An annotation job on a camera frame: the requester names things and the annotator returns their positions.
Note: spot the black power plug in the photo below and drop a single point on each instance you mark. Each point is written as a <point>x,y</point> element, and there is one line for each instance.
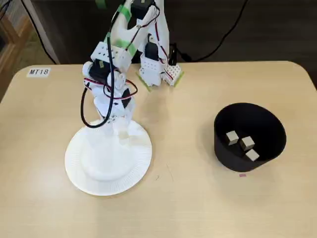
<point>173,55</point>

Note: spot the white paper plate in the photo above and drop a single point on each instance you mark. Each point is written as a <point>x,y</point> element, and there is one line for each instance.
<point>106,173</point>

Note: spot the white studded base block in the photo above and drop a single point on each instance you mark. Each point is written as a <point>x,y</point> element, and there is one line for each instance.
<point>174,73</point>

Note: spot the green base mat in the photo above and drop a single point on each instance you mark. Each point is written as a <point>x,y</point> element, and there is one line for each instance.
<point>144,83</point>

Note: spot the pink sticker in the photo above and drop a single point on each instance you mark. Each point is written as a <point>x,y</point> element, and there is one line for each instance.
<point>243,175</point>

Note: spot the black pot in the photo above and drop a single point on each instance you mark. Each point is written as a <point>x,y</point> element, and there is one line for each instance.
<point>267,119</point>

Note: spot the white MT18 label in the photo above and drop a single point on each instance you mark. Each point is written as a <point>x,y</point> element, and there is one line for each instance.
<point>38,72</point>

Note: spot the white cube block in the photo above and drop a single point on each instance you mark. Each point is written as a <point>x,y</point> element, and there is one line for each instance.
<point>252,155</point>
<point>247,143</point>
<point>232,138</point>

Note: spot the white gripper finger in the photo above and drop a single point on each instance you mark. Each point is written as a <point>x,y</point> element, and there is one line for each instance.
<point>124,125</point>
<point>111,130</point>

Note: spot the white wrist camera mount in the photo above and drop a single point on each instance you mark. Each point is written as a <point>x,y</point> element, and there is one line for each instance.
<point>111,120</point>

